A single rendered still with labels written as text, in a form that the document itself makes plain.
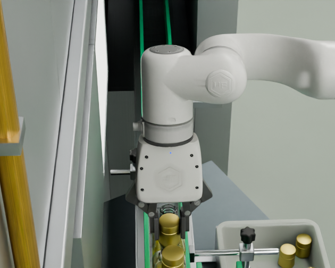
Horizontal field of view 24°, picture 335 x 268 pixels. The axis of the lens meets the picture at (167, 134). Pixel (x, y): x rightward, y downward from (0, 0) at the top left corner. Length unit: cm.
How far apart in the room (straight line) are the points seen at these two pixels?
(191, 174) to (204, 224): 67
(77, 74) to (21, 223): 56
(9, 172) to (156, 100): 55
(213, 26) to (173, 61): 106
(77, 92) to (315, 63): 34
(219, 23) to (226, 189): 49
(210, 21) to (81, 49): 96
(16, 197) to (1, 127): 7
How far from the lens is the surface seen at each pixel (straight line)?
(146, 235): 149
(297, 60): 115
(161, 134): 112
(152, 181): 116
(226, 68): 107
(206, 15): 212
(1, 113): 55
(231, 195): 190
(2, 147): 56
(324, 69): 110
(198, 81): 108
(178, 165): 115
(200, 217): 184
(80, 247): 101
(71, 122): 106
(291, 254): 169
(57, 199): 94
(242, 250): 147
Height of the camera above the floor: 203
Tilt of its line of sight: 38 degrees down
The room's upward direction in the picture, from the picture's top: straight up
